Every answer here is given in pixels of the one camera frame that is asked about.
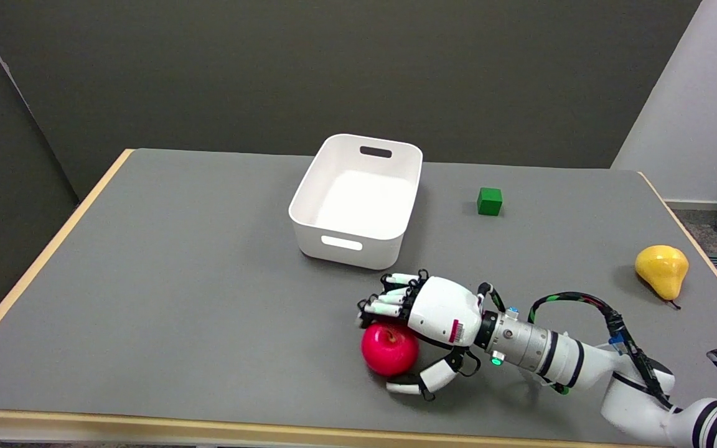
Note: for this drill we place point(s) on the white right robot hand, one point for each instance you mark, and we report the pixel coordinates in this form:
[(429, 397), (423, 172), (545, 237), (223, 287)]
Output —
[(442, 308)]

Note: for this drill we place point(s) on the red apple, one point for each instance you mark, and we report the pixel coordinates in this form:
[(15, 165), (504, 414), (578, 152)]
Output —
[(388, 350)]

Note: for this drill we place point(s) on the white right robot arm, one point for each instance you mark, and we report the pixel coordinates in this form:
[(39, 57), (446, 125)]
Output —
[(557, 354)]

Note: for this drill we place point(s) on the green cube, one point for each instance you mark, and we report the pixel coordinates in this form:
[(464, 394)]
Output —
[(490, 202)]

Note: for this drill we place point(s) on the white plastic bin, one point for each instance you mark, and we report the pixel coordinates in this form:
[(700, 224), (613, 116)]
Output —
[(358, 205)]

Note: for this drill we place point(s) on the yellow pear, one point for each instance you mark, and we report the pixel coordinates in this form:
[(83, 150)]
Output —
[(662, 270)]

